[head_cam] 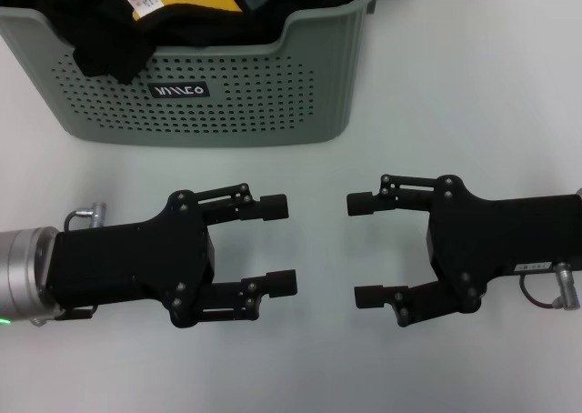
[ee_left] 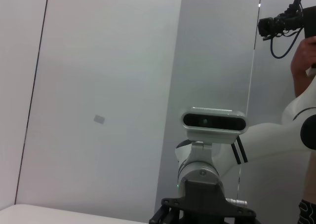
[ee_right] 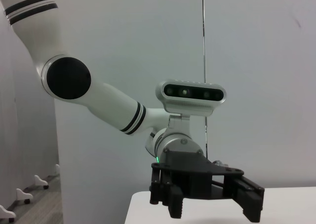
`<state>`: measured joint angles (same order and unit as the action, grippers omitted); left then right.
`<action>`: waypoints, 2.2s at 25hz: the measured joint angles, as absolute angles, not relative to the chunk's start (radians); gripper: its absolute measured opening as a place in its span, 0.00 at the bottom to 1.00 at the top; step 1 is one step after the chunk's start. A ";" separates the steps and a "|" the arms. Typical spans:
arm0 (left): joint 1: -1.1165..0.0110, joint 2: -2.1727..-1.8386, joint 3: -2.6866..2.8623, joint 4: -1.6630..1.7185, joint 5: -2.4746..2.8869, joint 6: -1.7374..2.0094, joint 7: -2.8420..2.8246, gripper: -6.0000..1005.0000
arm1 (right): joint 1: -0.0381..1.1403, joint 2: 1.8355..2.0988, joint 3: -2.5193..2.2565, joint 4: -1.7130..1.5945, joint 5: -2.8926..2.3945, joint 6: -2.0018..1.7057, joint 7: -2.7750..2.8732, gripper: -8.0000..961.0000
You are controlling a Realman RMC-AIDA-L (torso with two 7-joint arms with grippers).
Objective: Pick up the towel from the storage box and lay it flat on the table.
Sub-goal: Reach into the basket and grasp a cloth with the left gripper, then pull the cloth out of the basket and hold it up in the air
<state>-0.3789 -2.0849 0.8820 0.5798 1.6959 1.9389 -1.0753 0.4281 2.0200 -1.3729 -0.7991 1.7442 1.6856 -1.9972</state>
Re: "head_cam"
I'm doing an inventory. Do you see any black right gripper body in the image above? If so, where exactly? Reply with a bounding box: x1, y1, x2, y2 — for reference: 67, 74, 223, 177
425, 175, 582, 317

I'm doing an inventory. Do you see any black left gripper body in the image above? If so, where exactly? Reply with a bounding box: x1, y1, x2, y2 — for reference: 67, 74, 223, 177
47, 188, 217, 330

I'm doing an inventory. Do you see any sage green perforated storage box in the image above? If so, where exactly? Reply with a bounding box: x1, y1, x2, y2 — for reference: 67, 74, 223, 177
0, 0, 379, 150

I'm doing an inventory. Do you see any black cloth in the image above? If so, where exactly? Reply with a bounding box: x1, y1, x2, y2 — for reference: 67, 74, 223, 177
0, 0, 370, 86

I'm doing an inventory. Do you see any left arm cable with connector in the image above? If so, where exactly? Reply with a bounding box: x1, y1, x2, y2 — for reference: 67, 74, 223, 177
62, 200, 108, 231

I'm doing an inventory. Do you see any arm cable with connector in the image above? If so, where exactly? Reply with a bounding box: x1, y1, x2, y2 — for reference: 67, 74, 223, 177
517, 260, 582, 310
62, 200, 108, 231

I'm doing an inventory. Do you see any right arm cable with connector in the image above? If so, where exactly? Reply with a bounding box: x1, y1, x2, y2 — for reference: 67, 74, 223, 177
517, 260, 582, 310

